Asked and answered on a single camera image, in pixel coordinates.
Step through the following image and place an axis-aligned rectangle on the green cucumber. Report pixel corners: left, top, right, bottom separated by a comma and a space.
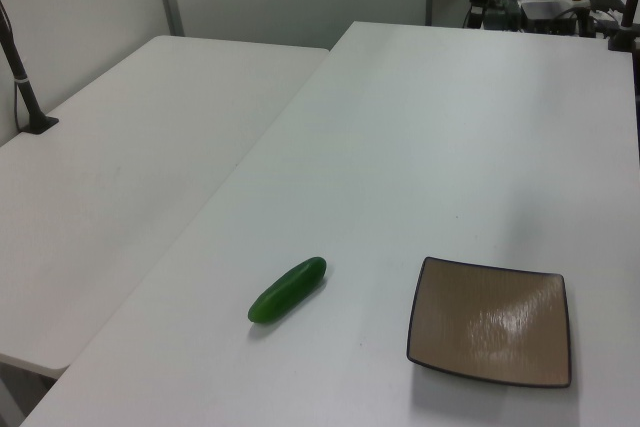
247, 255, 328, 325

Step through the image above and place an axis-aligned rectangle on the square brown ceramic plate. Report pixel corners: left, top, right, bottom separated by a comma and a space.
406, 255, 573, 389

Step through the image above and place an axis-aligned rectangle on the silver device box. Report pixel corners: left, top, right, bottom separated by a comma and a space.
519, 0, 577, 23

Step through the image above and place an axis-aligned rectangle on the white side table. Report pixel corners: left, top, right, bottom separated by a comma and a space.
0, 35, 331, 427

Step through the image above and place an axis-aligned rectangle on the dark camera pole with clamp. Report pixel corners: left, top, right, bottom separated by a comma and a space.
607, 0, 640, 52

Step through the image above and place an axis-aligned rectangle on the black camera pole with zip tie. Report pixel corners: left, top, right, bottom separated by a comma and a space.
0, 0, 60, 136

